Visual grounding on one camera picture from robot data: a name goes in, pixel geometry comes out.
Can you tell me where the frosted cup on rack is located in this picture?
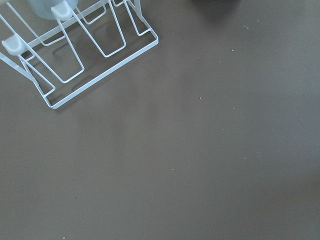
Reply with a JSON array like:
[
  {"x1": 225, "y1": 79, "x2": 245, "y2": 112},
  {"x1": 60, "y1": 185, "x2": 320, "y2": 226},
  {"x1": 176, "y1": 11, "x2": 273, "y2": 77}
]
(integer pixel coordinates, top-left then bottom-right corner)
[{"x1": 27, "y1": 0, "x2": 78, "y2": 21}]

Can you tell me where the white wire drying rack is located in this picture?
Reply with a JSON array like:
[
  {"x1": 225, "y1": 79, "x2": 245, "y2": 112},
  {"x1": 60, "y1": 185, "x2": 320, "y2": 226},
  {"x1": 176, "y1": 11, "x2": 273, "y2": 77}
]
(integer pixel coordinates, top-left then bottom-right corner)
[{"x1": 0, "y1": 0, "x2": 159, "y2": 110}]

